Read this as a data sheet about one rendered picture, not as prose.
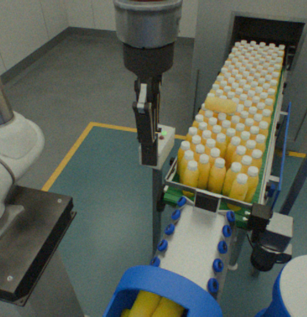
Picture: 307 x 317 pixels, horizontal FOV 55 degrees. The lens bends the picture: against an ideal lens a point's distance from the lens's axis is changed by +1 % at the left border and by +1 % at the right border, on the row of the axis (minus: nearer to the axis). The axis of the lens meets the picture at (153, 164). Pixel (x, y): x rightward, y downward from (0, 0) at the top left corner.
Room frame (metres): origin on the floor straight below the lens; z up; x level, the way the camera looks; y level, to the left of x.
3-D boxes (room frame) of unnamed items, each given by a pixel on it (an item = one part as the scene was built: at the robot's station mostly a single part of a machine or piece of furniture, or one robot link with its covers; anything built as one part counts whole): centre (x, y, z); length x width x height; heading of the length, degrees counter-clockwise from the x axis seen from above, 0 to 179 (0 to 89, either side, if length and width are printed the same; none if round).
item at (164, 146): (1.06, -0.02, 1.05); 0.20 x 0.10 x 0.10; 158
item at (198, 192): (0.76, -0.21, 0.99); 0.10 x 0.02 x 0.12; 68
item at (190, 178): (0.90, -0.16, 0.98); 0.07 x 0.07 x 0.16
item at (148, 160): (0.42, 0.01, 1.55); 0.03 x 0.01 x 0.07; 79
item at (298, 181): (0.98, -0.69, 0.55); 0.04 x 0.04 x 1.10; 68
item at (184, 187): (0.83, -0.24, 0.96); 0.40 x 0.01 x 0.03; 68
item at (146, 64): (0.43, 0.01, 1.71); 0.08 x 0.07 x 0.09; 169
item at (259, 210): (0.72, -0.41, 0.95); 0.10 x 0.07 x 0.10; 68
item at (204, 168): (0.94, -0.22, 0.98); 0.07 x 0.07 x 0.16
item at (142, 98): (0.39, 0.01, 1.69); 0.05 x 0.02 x 0.05; 169
